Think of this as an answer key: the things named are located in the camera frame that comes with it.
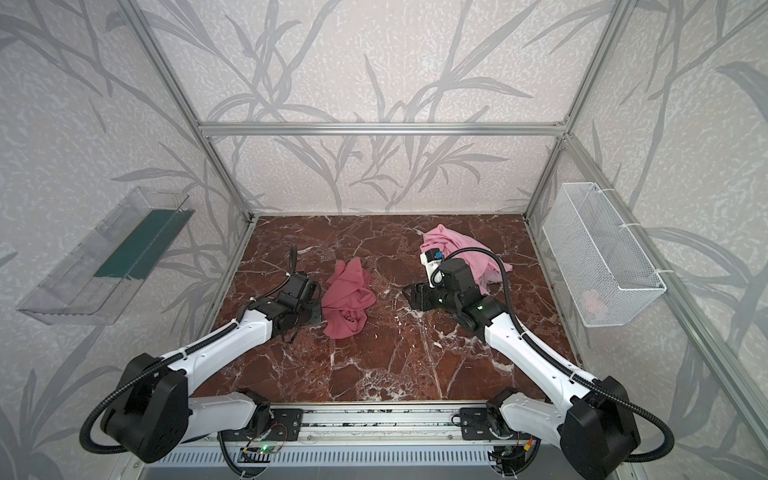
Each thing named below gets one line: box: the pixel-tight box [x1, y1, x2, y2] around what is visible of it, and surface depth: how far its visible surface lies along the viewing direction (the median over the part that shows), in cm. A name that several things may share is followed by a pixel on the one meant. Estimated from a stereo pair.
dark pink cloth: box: [322, 257, 377, 340], surface depth 93 cm
